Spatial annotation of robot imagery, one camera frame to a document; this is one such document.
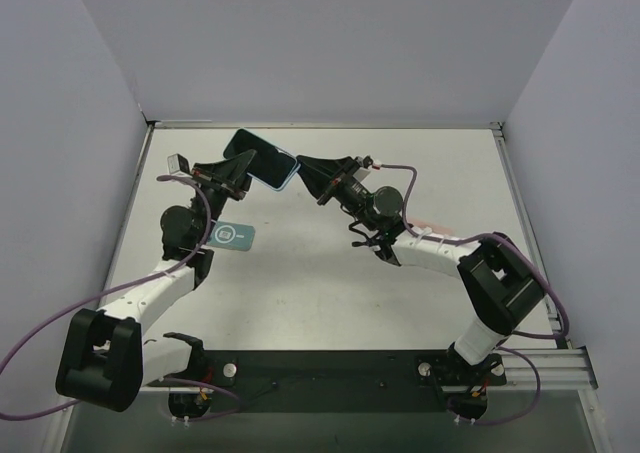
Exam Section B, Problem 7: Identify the teal phone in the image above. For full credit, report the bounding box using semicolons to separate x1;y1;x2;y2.
223;129;299;191

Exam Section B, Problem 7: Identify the pink phone case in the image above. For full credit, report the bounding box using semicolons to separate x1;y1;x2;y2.
408;218;455;236

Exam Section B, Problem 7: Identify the light blue phone case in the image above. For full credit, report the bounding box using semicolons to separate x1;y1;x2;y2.
250;149;299;191

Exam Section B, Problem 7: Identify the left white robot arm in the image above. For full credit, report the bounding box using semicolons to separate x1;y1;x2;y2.
55;150;257;412

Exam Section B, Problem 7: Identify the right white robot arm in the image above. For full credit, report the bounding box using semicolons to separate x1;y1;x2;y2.
297;155;545;368

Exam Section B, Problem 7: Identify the dark teal phone case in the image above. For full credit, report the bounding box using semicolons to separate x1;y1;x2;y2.
206;221;256;252

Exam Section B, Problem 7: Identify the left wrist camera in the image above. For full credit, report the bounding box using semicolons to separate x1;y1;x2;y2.
167;153;191;175

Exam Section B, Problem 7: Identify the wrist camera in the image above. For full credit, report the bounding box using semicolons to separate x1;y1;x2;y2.
167;153;191;175
354;156;382;181

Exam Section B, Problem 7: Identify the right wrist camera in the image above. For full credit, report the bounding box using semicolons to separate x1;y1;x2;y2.
354;156;382;181

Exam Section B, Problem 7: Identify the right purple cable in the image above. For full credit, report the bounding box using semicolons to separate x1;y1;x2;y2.
372;162;571;427

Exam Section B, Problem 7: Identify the purple cable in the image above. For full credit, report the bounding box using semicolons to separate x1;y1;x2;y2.
372;162;571;427
0;175;241;422

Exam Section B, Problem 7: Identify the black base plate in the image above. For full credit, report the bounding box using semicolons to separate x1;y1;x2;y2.
167;348;507;415

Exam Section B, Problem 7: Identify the aluminium front rail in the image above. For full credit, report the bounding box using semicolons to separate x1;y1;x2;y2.
439;348;599;393

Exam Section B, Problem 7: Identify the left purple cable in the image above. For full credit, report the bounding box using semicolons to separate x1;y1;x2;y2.
0;175;241;422

